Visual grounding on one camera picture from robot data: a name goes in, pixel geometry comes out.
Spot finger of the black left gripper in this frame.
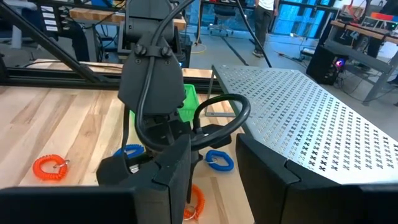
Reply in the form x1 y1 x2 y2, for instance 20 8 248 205
185 149 203 203

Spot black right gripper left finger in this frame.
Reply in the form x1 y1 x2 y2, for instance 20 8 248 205
133 134 193 224

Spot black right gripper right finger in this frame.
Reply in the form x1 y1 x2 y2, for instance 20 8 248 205
235 133 340 224

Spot orange coil wrist keychain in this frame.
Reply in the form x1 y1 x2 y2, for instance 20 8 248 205
182 184 206 222
32 154 70 182

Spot black office chair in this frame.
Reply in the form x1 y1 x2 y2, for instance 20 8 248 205
208 6 237 37

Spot green plastic basket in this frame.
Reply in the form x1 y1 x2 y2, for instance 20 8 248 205
129 83 200 124

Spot grey perforated metal shelf riser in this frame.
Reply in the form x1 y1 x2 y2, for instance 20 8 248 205
205 64 398 185

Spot black computer case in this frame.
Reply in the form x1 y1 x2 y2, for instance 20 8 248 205
306 45 348 86

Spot wooden workbench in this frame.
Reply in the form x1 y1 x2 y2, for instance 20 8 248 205
68 7 187 31

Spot person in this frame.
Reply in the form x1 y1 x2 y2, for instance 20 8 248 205
253 0 280 58

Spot grey metal workbench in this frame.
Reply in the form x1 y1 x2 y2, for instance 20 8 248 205
323 20 398 105

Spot blue coil wrist keychain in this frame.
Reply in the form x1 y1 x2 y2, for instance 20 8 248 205
205 149 235 172
113 144 146 159

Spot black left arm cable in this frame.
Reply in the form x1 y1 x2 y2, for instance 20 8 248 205
120 0 251 153

